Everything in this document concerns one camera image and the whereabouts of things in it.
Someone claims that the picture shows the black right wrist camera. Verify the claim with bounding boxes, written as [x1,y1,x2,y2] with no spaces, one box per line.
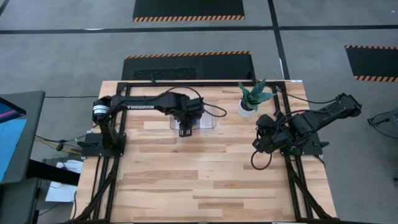
[256,114,275,128]

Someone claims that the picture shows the black aluminium table frame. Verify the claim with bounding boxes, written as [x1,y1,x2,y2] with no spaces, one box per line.
[70,80,341,224]

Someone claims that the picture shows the clear plastic basket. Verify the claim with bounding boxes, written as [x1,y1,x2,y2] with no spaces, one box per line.
[169,101,218,131]

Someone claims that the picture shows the dark monitor with blue screen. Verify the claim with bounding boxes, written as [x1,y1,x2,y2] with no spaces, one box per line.
[0,90,46,185]

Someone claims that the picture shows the black mat hazard-striped edge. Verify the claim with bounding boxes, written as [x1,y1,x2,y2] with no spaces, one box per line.
[345,44,398,83]
[132,0,246,23]
[121,50,256,82]

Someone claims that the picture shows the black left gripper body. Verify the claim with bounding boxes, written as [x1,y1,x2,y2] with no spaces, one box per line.
[173,107,195,129]

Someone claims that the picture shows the yellow and black floor cables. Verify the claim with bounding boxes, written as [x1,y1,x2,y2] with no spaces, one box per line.
[34,133,94,155]

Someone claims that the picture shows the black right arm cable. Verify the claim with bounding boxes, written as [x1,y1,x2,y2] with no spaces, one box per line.
[275,88,340,105]

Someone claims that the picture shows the white paper sheets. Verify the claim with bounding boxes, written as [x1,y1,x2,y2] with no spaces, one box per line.
[45,159,84,203]

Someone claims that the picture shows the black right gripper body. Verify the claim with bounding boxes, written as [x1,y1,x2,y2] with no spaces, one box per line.
[259,124,289,147]

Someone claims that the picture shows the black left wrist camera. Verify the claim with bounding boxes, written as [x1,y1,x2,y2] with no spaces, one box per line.
[186,98,205,116]

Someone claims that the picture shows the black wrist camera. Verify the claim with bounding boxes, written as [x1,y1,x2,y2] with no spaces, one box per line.
[186,98,205,116]
[256,114,275,128]

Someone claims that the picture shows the black looped cable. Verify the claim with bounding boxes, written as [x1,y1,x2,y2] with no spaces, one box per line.
[250,150,274,171]

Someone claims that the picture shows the green snake plant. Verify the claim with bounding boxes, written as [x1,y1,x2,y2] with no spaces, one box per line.
[238,78,277,111]

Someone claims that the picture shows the white plant pot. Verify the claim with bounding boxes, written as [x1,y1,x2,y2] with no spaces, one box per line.
[238,99,257,119]

